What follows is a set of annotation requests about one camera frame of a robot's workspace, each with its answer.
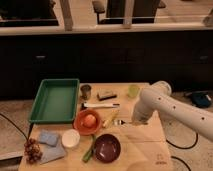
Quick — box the blue sponge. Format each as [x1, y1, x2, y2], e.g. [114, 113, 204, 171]
[38, 130, 59, 146]

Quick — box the orange fruit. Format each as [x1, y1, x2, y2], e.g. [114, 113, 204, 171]
[83, 114, 96, 128]

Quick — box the black cable right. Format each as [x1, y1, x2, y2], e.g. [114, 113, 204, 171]
[165, 131, 200, 171]

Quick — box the grey-blue cloth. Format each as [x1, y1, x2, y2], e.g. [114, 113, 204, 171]
[40, 141, 66, 164]

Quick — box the bunch of grapes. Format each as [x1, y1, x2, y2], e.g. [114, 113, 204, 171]
[24, 138, 43, 164]

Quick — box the blue bag on floor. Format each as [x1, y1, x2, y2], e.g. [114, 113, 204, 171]
[190, 92, 212, 108]

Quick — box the yellow-green cup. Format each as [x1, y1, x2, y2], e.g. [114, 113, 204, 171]
[128, 85, 140, 98]

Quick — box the purple bowl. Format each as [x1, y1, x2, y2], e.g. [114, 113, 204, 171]
[93, 134, 121, 163]

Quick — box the white handled knife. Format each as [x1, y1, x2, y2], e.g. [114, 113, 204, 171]
[81, 103, 120, 110]

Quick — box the office chair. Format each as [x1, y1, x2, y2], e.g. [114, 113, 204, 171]
[92, 0, 166, 25]

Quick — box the orange plate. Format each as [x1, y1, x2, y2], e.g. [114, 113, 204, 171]
[73, 109, 102, 135]

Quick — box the black cable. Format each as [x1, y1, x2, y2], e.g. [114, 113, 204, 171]
[165, 131, 200, 171]
[0, 113, 35, 141]

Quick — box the white bowl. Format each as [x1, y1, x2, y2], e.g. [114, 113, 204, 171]
[62, 129, 80, 148]

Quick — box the yellow corn cob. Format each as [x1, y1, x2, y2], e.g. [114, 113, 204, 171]
[102, 110, 119, 128]

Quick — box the green plastic tray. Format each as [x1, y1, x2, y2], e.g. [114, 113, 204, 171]
[29, 79, 79, 124]

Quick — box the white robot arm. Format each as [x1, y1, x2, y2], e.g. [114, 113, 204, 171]
[132, 81, 213, 142]

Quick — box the metal cup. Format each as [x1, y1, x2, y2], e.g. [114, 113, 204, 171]
[80, 84, 91, 100]

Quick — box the silver fork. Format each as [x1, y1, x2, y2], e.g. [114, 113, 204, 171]
[113, 120, 130, 126]

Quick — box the black cable left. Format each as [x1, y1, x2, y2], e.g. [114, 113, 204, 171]
[0, 113, 35, 141]

